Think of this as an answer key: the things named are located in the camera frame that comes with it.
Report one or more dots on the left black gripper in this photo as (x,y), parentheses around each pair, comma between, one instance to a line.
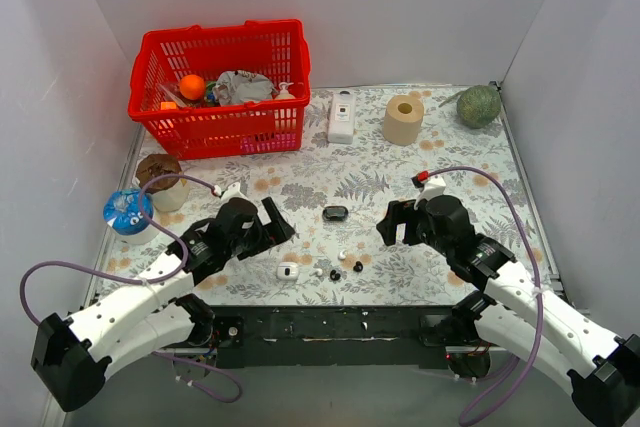
(263,229)

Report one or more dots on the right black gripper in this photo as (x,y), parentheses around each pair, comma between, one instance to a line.
(408,226)

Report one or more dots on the white earbud charging case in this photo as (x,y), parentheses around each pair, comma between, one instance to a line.
(287,271)

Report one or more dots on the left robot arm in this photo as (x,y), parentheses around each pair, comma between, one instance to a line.
(74,356)

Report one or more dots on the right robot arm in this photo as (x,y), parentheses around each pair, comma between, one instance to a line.
(598,368)

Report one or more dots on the black earbud charging case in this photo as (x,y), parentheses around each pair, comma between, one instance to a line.
(335,213)

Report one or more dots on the floral table mat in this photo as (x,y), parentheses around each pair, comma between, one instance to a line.
(479,166)

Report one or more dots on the beige toilet paper roll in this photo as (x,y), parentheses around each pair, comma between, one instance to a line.
(403,120)

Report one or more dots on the brown lid cream cup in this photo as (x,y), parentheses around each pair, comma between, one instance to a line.
(168,194)

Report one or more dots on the black base bar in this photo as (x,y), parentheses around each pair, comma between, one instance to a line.
(426,337)

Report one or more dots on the white rectangular box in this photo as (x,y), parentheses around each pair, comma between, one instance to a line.
(341,124)

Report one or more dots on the green melon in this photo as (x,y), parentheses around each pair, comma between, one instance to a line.
(478,106)

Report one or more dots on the white pump bottle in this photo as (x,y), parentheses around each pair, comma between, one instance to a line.
(284,91)

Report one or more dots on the crumpled grey cloth bag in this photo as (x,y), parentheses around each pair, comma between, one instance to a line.
(236,87)

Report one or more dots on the blue lid white container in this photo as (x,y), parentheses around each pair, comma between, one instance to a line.
(122,214)

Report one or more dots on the red plastic shopping basket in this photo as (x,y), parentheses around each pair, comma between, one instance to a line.
(276,49)

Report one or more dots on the clear plastic bag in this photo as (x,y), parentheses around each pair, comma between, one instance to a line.
(171,93)

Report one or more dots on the orange small block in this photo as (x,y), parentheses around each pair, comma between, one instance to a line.
(168,105)

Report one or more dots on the orange fruit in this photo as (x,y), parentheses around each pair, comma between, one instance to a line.
(192,87)

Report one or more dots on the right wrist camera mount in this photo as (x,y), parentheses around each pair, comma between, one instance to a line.
(429,186)

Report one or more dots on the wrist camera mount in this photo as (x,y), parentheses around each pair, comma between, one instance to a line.
(230,192)
(429,186)

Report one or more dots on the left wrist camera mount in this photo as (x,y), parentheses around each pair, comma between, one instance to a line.
(230,192)

